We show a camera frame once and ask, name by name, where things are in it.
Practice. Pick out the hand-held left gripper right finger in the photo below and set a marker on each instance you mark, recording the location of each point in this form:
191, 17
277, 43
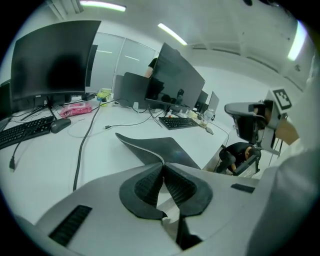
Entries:
225, 200

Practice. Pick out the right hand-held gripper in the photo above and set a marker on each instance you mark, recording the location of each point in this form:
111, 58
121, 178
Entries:
281, 98

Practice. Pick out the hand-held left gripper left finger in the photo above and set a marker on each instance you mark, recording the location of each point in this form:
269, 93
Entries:
105, 215

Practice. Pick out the black mouse pad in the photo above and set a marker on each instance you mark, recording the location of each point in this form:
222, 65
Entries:
165, 150

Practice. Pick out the person's right forearm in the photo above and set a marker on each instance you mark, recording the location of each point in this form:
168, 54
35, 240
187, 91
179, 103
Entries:
287, 130

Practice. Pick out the black computer mouse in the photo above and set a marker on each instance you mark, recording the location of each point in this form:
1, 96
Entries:
60, 125

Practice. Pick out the person's right hand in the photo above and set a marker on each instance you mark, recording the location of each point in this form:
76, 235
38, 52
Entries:
269, 115

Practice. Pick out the clear plastic jar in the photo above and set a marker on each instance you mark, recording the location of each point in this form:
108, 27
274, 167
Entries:
207, 117

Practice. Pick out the black keyboard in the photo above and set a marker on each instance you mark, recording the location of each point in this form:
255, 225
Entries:
178, 123
22, 132

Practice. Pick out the white printed t-shirt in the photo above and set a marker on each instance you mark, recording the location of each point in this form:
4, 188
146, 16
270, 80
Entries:
295, 200

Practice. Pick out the flat black monitor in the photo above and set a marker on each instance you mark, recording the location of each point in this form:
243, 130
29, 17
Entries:
175, 80

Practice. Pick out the long ceiling light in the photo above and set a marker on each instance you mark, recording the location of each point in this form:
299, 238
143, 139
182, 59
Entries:
172, 33
102, 5
297, 41

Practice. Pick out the pink wet wipes packet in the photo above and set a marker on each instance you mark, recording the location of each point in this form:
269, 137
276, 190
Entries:
76, 110

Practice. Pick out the dark grey monitor back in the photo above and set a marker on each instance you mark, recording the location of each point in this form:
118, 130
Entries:
130, 90

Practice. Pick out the yellow-green mug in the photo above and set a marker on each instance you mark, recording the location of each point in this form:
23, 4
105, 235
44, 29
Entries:
103, 96

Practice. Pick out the grey laptop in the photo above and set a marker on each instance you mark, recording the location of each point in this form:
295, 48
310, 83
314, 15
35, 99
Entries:
5, 100

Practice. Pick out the curved black monitor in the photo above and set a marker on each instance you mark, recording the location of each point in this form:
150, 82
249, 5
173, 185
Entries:
52, 60

